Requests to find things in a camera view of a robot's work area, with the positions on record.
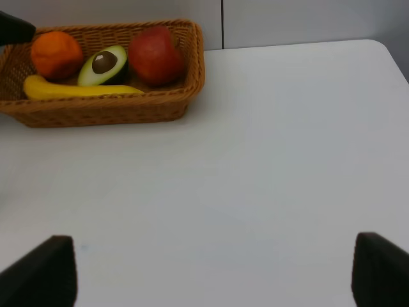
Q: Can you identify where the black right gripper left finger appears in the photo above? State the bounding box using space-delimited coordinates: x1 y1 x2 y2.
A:
1 235 77 306

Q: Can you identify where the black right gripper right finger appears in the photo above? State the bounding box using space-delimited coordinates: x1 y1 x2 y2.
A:
351 232 408 307

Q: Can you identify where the yellow banana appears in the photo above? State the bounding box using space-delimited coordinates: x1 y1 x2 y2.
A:
23 75 144 100

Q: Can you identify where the halved avocado with pit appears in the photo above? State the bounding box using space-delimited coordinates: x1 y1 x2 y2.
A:
77 45 128 86

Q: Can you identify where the orange tangerine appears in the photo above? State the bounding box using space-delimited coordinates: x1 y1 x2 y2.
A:
31 31 84 80

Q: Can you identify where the red apple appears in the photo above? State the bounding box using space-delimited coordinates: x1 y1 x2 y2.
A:
128 26 185 86

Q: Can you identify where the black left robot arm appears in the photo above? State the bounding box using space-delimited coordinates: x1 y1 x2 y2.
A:
0 11 36 47

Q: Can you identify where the orange wicker basket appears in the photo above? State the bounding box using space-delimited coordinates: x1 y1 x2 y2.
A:
1 19 205 128

